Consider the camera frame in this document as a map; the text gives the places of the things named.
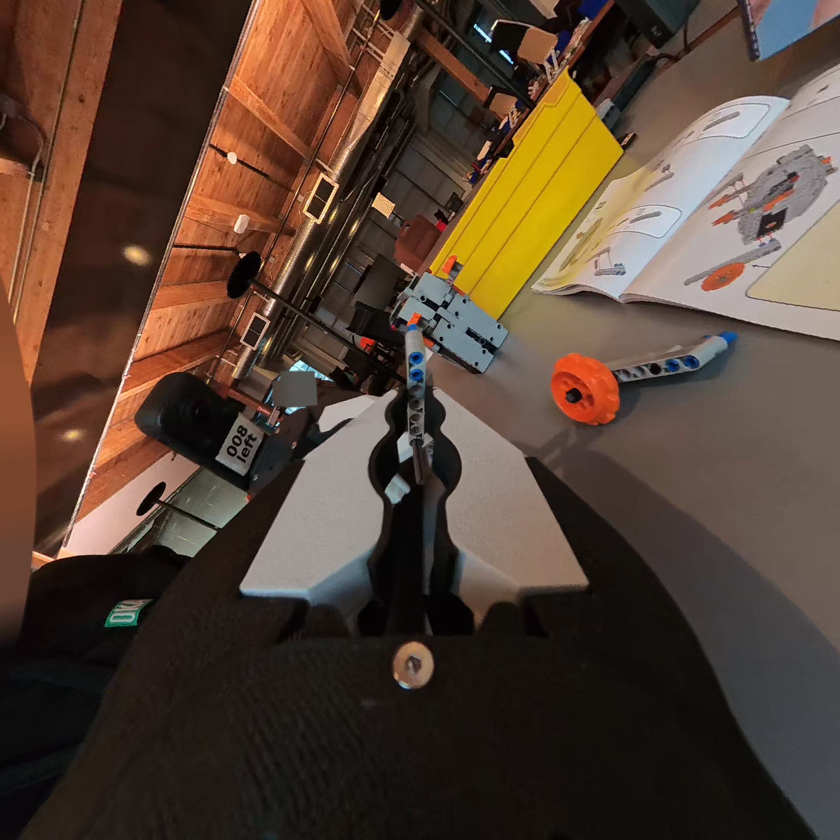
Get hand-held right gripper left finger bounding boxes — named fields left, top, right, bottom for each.
left=241, top=387, right=404, bottom=631

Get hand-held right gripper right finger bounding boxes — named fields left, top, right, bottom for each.
left=432, top=387, right=589, bottom=626

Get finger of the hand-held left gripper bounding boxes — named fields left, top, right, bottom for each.
left=298, top=423, right=358, bottom=463
left=318, top=394, right=388, bottom=429

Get grey angled beam blue pins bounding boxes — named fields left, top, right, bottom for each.
left=403, top=325, right=435, bottom=454

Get black monitor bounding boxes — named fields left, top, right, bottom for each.
left=353, top=255, right=409, bottom=304

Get grey brick robot model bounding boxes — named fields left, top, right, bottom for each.
left=390, top=258, right=509, bottom=375

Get black disc pole lamp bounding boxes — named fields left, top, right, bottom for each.
left=226, top=252, right=408, bottom=385

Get orange wheel beam assembly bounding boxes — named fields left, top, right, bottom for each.
left=550, top=331, right=739, bottom=427

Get yellow storage bin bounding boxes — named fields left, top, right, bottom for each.
left=430, top=69, right=624, bottom=322

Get open instruction booklet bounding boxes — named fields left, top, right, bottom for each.
left=532, top=66, right=840, bottom=342

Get printed toy box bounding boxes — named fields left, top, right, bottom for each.
left=738, top=0, right=840, bottom=61

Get silver ventilation duct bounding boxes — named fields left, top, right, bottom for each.
left=233, top=13, right=427, bottom=382

